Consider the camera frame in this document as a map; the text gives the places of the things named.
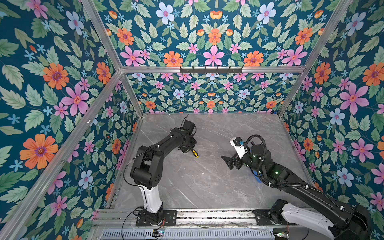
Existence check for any white slotted cable duct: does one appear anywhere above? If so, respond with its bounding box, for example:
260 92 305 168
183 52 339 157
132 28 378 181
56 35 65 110
101 228 275 240

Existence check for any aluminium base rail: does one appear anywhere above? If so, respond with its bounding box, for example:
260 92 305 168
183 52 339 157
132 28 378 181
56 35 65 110
93 208 287 228

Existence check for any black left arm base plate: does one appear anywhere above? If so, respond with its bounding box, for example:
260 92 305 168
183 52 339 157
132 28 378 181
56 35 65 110
136 210 178 227

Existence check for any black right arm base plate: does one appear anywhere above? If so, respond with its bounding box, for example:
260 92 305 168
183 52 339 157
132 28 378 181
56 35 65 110
252 209 297 226

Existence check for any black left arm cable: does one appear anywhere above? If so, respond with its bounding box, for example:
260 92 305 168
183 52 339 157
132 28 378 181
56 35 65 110
119 206 145 240

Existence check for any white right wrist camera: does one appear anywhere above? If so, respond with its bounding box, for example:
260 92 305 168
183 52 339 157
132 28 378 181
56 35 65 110
230 137 248 159

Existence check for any blue plastic bin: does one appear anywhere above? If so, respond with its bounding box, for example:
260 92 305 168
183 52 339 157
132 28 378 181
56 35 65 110
251 169 263 184

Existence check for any yellow black handled screwdriver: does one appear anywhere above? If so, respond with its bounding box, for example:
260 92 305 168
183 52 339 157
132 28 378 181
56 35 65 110
192 150 199 158

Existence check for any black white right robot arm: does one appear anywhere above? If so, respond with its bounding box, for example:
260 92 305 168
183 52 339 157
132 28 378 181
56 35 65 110
221 144 371 240

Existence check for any black wall hook rack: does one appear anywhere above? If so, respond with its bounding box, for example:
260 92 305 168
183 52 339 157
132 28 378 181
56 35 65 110
179 66 243 75

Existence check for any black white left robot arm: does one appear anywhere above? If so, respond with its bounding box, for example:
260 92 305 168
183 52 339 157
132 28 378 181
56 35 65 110
130 120 199 226

